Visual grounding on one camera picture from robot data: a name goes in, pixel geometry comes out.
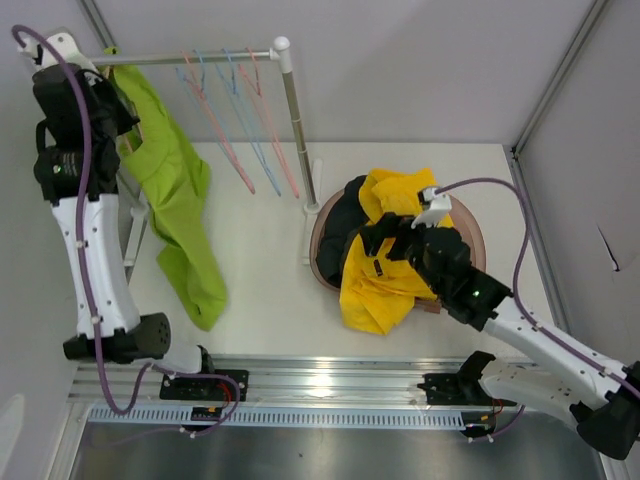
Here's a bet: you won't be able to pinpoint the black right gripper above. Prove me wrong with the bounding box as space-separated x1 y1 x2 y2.
358 212 445 296

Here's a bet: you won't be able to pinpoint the navy dark shorts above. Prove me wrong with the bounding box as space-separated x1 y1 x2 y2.
315 175 369 288

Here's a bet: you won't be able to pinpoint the yellow shorts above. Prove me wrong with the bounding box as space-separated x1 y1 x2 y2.
339 168 437 335

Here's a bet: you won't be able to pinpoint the lime green shorts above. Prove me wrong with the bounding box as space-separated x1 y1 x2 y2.
108 65 228 331

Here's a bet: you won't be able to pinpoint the blue hanger with olive shorts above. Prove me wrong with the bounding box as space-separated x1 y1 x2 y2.
191 48 284 198

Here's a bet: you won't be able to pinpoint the pink wire hanger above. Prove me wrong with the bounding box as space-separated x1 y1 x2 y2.
237 47 300 199

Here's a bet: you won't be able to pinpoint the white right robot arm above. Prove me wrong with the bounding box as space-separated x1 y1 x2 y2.
360 213 639 460

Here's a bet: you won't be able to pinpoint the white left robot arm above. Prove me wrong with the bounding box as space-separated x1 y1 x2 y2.
32 64 217 400

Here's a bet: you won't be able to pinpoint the translucent pink plastic basin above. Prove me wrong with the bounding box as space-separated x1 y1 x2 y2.
309 190 487 295

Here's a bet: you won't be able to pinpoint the metal clothes rack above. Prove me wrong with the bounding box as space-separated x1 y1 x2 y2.
90 36 323 266

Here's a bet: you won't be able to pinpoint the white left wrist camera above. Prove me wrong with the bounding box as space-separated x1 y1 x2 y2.
18 31 97 72

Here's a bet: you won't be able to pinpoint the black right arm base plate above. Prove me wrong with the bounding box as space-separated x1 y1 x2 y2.
416 373 481 406

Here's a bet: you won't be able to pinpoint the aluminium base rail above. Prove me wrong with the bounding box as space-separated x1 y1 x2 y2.
67 355 464 409

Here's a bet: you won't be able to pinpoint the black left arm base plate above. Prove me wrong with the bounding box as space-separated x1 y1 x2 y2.
159 369 250 402

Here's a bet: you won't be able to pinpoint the slotted grey cable duct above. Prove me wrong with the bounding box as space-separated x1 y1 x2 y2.
88 405 491 431

